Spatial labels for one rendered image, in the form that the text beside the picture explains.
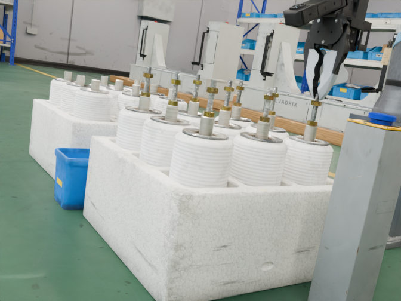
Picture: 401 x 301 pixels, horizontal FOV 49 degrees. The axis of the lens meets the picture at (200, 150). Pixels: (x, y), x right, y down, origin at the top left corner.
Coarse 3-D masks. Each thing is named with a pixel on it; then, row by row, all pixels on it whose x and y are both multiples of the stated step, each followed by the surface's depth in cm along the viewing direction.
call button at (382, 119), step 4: (372, 112) 64; (376, 112) 65; (368, 116) 65; (372, 116) 64; (376, 116) 64; (380, 116) 63; (384, 116) 63; (388, 116) 63; (392, 116) 63; (372, 120) 64; (376, 120) 64; (380, 120) 64; (384, 120) 63; (388, 120) 63; (392, 120) 63; (384, 124) 63; (388, 124) 64; (392, 124) 64
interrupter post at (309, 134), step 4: (308, 128) 81; (312, 128) 81; (316, 128) 81; (304, 132) 82; (308, 132) 81; (312, 132) 81; (304, 136) 82; (308, 136) 82; (312, 136) 81; (308, 140) 82; (312, 140) 82
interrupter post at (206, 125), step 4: (204, 116) 68; (200, 120) 69; (204, 120) 68; (208, 120) 68; (212, 120) 68; (200, 124) 69; (204, 124) 68; (208, 124) 68; (212, 124) 69; (200, 128) 69; (204, 128) 68; (208, 128) 68; (212, 128) 69; (200, 132) 69; (204, 132) 69; (208, 132) 69
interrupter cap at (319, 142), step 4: (292, 136) 84; (296, 136) 84; (300, 136) 86; (296, 140) 80; (300, 140) 80; (304, 140) 79; (316, 140) 84; (320, 140) 84; (312, 144) 79; (316, 144) 79; (320, 144) 79; (324, 144) 80; (328, 144) 81
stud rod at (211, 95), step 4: (212, 80) 68; (216, 80) 68; (212, 84) 68; (216, 84) 68; (208, 96) 68; (212, 96) 68; (208, 100) 68; (212, 100) 68; (208, 104) 68; (212, 104) 69; (208, 108) 68
